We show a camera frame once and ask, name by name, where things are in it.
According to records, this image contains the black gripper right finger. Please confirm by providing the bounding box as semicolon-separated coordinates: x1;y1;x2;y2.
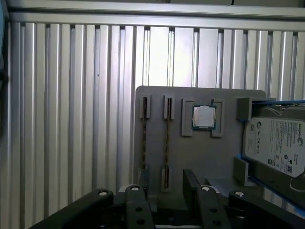
183;168;296;229

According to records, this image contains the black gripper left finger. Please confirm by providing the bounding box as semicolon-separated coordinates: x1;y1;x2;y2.
30;166;153;229

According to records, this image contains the grey parts rack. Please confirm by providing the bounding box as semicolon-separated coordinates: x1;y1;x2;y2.
132;85;278;212

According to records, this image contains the hard disk in blue carrier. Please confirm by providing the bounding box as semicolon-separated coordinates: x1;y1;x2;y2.
238;99;305;217

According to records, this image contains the silver CPU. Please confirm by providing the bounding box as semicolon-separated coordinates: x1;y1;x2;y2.
192;104;217;131

